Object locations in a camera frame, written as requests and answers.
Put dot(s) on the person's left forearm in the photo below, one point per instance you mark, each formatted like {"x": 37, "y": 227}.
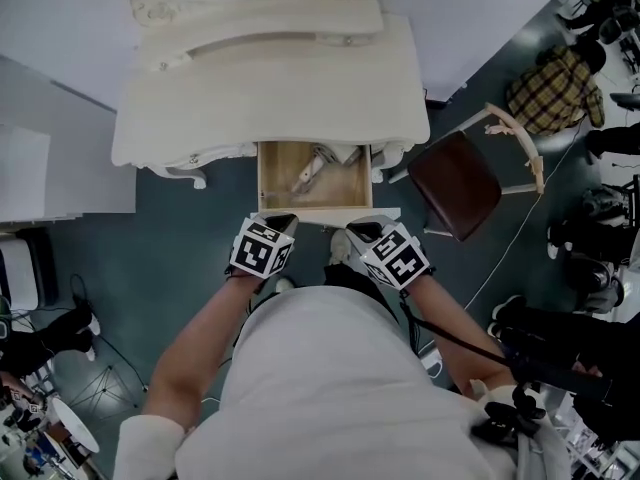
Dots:
{"x": 200, "y": 348}

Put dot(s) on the person's right white shoe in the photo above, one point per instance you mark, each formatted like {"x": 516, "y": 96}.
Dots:
{"x": 340, "y": 248}

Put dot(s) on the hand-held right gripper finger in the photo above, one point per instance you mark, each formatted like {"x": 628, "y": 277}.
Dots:
{"x": 357, "y": 242}
{"x": 380, "y": 227}

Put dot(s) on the white vanity dressing table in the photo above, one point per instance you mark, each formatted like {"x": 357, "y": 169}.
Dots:
{"x": 270, "y": 93}

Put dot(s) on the white shelving unit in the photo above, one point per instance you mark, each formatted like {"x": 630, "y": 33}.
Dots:
{"x": 60, "y": 143}

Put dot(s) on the person's left white shoe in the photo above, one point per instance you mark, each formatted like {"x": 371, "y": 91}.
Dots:
{"x": 285, "y": 284}

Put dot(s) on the white box with black frame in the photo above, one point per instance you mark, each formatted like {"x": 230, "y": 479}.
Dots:
{"x": 17, "y": 273}

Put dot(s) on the white chair with brown seat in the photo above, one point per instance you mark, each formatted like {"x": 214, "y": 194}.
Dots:
{"x": 455, "y": 183}

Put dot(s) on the large white wood-lined drawer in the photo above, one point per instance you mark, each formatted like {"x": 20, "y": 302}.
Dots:
{"x": 280, "y": 168}

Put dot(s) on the person's white shirt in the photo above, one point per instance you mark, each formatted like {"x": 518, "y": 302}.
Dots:
{"x": 325, "y": 393}

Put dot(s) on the person's white shoe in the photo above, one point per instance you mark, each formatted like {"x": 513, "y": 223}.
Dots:
{"x": 285, "y": 284}
{"x": 340, "y": 248}

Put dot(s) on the black clamp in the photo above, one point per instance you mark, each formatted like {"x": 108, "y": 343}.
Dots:
{"x": 500, "y": 418}

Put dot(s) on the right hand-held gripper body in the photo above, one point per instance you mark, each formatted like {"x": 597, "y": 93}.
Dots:
{"x": 397, "y": 263}

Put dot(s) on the person's right forearm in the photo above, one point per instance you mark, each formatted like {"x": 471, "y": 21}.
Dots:
{"x": 450, "y": 328}

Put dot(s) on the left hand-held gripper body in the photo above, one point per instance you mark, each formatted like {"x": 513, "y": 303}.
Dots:
{"x": 260, "y": 253}

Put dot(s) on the round white side table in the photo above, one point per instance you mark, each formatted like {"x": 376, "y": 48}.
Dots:
{"x": 75, "y": 423}

